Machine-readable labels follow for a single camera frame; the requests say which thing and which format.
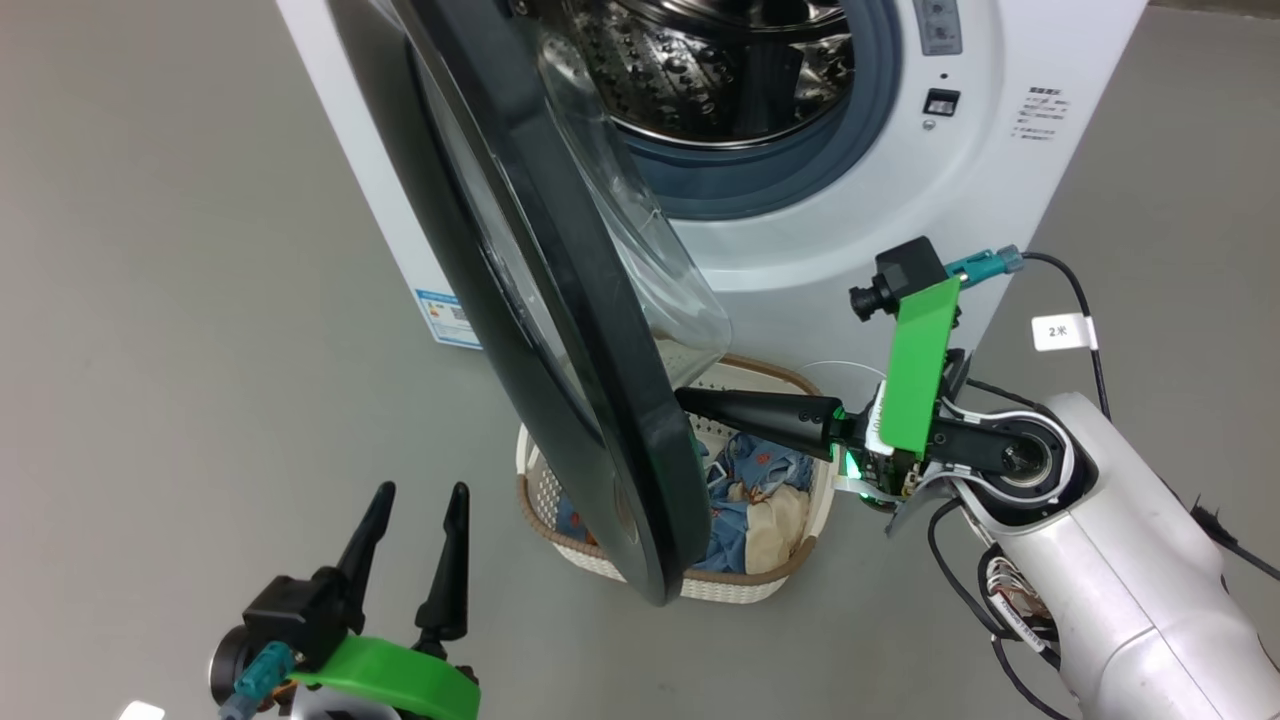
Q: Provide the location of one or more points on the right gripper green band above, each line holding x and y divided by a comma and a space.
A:
915, 380

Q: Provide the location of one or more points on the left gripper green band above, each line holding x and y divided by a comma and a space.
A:
400, 670

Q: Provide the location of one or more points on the blue cartoon print garment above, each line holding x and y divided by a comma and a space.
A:
575, 520
745, 460

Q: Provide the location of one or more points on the dark round washer door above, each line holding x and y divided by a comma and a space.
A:
560, 330

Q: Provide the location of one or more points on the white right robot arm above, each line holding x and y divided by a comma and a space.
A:
1120, 540

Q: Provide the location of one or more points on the cream perforated laundry basket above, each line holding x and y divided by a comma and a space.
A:
760, 585

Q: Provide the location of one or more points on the white front-load washing machine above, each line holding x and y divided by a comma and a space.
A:
800, 250

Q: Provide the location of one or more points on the grey rubber door gasket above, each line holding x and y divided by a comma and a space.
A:
800, 180

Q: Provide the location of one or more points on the black door lock socket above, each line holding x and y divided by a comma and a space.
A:
941, 102

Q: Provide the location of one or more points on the blue energy label sticker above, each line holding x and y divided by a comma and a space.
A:
445, 315

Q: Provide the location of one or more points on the steel washer drum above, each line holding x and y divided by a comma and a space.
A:
700, 70

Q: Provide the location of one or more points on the grey instruction sticker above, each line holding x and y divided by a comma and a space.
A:
938, 25

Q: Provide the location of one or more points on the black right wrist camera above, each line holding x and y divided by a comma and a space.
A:
905, 270

